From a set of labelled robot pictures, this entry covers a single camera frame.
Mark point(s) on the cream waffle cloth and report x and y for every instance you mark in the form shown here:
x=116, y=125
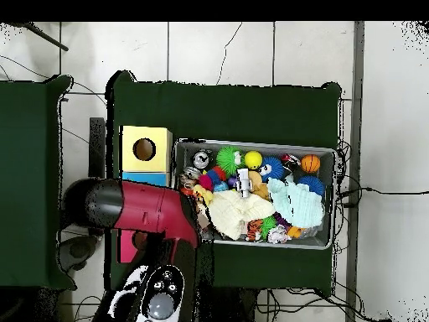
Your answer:
x=234, y=211

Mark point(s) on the light blue waffle cloth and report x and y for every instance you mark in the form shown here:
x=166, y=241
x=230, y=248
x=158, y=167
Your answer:
x=298, y=204

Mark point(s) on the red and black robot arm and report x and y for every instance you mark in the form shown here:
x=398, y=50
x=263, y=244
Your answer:
x=154, y=208

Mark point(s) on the shallow clear mesh bin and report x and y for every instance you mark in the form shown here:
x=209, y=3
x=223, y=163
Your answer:
x=328, y=231

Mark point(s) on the crushed silver soda can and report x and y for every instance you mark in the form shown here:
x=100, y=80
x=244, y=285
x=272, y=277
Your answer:
x=201, y=159

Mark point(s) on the large green spiky ball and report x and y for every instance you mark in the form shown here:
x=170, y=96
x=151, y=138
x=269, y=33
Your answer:
x=230, y=159

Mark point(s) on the grey metal toy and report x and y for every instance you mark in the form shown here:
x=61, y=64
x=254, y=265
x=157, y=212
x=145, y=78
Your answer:
x=242, y=182

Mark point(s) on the yellow ball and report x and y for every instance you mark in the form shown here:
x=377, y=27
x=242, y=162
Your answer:
x=253, y=159

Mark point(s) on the blue spiky ball with eyes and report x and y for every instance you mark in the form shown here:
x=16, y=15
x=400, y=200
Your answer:
x=271, y=169

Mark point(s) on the dark green table cloth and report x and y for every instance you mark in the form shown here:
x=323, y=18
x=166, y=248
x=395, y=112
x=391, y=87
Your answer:
x=221, y=114

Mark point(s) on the orange striped tiger toy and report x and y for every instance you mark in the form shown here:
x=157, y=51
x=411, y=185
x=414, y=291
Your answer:
x=253, y=230

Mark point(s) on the orange basketball toy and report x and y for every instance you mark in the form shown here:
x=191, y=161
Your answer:
x=310, y=164

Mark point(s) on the black flat panel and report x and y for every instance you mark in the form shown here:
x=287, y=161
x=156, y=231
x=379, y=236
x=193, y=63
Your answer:
x=98, y=144

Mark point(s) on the grey stand base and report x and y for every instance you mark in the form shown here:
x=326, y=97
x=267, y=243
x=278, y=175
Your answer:
x=74, y=253

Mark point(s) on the green cloth side table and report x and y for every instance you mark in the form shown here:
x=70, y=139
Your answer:
x=30, y=181

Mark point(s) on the dark thin rod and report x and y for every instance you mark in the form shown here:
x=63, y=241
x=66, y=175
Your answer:
x=43, y=37

